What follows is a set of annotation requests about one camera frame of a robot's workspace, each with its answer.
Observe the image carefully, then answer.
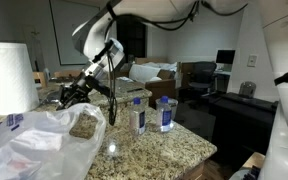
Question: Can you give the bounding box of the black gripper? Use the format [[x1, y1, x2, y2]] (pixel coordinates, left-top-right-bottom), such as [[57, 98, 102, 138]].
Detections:
[[55, 73, 98, 112]]

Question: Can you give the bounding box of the clear plastic water bottle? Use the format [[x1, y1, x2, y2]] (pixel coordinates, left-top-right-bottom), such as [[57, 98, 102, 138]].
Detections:
[[129, 96, 148, 137], [155, 95, 175, 134]]

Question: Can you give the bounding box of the translucent white plastic bag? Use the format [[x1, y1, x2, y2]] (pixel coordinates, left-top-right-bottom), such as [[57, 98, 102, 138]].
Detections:
[[0, 102, 108, 180]]

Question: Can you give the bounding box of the brown cardboard box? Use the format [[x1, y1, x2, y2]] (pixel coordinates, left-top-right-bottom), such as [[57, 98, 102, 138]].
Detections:
[[114, 68, 132, 80], [145, 68, 178, 108]]

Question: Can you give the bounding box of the black pen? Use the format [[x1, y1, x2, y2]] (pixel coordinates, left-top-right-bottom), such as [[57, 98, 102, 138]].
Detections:
[[126, 87, 145, 94]]

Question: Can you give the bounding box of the white projection screen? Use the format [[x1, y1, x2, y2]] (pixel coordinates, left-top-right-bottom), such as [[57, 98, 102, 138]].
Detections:
[[49, 0, 102, 66]]

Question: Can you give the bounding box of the white paper towel roll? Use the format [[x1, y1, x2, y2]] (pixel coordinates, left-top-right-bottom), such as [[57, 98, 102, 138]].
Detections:
[[0, 41, 41, 116]]

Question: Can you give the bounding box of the black office chair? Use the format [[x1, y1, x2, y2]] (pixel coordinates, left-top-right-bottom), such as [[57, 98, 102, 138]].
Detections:
[[187, 61, 218, 101]]

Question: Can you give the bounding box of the wooden counter cabinet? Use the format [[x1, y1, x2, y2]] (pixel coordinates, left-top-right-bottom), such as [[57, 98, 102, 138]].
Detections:
[[180, 156, 220, 180]]

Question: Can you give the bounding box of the black computer monitor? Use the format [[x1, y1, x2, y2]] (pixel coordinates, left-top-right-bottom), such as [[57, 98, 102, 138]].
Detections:
[[215, 49, 237, 65]]

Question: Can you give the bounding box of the black low cabinet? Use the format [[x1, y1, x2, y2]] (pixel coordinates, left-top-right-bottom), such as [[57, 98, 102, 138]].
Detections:
[[207, 92, 280, 166]]

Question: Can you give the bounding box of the grey round pot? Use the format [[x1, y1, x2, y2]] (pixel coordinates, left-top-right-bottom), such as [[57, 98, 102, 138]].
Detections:
[[238, 80, 258, 100]]

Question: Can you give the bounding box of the white light switch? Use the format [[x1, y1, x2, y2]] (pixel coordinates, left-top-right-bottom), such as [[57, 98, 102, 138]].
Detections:
[[246, 53, 259, 68]]

